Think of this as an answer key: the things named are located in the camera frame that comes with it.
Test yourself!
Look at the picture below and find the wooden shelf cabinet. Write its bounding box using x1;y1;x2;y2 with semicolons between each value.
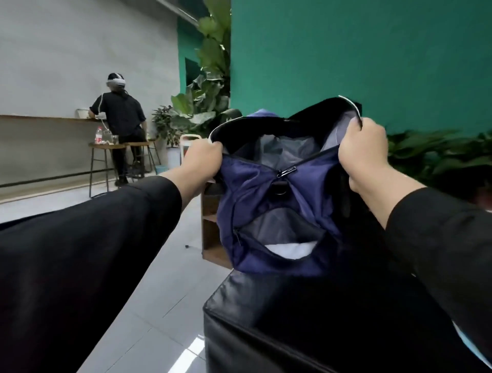
201;180;233;270

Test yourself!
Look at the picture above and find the wooden wall counter black leg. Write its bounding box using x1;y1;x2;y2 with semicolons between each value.
0;113;109;189

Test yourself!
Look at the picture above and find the person's left hand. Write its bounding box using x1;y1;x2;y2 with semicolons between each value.
175;138;224;193

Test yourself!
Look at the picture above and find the small plant in white pot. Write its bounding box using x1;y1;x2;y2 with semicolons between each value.
151;105;186;168

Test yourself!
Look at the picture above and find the person's left forearm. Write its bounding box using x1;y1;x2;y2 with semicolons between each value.
0;161;202;373

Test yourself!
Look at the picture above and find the white wheeled cart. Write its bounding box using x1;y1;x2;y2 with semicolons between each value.
179;134;202;159

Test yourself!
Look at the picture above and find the white metal rack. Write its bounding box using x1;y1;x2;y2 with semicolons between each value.
171;0;233;147

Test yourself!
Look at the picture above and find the navy blue bag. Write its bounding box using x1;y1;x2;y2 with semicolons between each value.
208;96;385;278

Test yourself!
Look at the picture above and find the black leather bench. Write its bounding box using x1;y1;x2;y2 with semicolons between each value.
202;261;492;373

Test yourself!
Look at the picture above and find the person's right forearm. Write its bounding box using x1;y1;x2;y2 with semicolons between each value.
352;165;492;362

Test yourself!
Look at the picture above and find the green plant in red pot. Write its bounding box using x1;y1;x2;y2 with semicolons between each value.
386;129;492;204

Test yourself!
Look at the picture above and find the light blue vest black trim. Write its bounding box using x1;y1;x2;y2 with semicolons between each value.
452;321;492;368

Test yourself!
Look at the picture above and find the person's right hand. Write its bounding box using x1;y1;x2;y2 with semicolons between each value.
338;117;392;193

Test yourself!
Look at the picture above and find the wooden top black stool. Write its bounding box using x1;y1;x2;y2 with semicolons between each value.
88;141;133;199
123;140;161;179

